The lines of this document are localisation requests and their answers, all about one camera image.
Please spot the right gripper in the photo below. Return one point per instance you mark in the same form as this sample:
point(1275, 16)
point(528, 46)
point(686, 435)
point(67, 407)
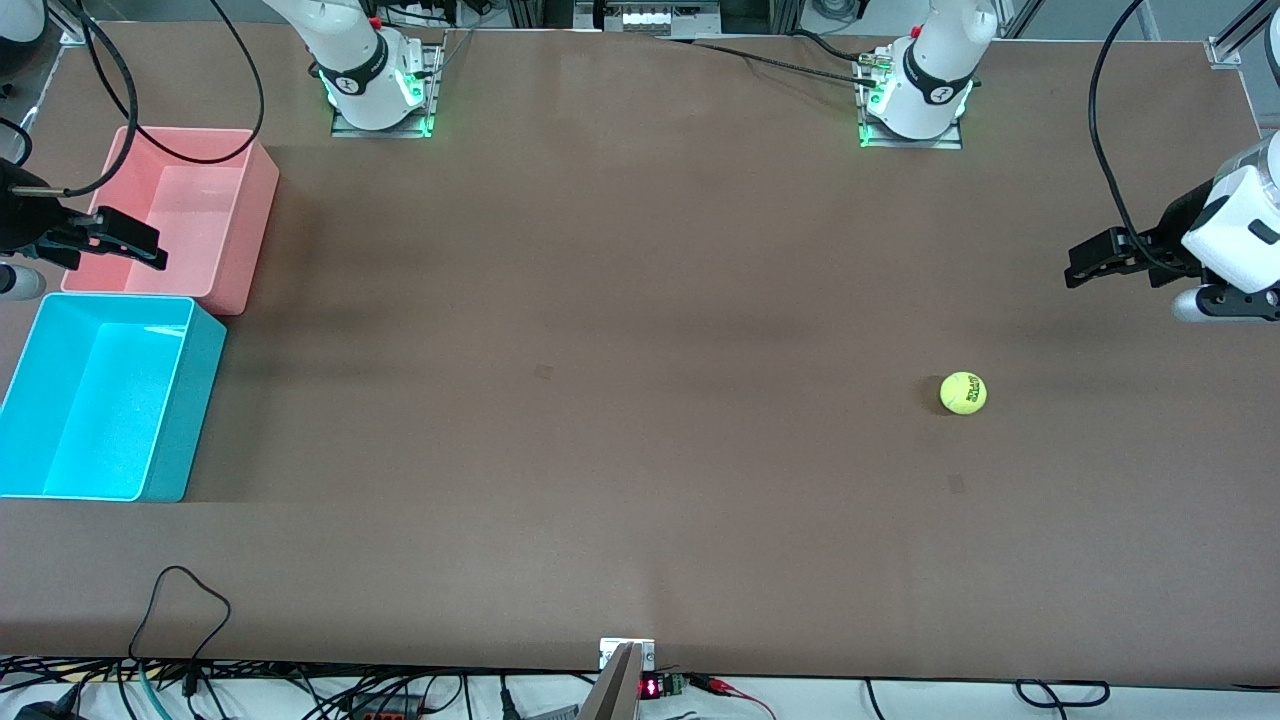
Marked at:
point(22, 222)

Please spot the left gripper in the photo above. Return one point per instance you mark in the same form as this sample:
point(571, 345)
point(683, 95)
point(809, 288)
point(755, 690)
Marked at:
point(1178, 228)

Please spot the yellow-green tennis ball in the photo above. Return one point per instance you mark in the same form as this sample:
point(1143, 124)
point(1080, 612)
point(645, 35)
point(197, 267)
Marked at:
point(963, 393)

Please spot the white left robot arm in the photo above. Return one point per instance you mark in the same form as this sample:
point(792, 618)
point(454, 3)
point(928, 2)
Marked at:
point(930, 80)

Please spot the pink plastic bin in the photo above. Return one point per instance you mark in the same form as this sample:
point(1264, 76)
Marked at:
point(200, 215)

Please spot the blue plastic bin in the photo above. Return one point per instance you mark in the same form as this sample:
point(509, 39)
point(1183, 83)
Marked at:
point(100, 400)

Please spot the aluminium corner profile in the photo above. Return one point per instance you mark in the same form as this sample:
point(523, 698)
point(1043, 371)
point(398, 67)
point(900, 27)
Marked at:
point(1235, 40)
point(75, 33)

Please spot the metal box with white lights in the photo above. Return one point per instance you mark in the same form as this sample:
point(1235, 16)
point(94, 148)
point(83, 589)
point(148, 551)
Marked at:
point(650, 17)

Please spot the orange connector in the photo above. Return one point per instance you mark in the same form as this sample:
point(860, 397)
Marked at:
point(385, 713)

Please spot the circuit board with red display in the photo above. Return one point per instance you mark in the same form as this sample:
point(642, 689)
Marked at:
point(660, 686)

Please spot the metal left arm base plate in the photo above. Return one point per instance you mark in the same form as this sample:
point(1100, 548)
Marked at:
point(915, 142)

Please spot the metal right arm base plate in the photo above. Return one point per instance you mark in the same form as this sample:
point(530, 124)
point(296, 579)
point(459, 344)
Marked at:
point(430, 95)

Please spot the grey metal camera mount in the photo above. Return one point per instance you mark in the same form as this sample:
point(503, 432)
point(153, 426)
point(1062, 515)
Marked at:
point(620, 680)

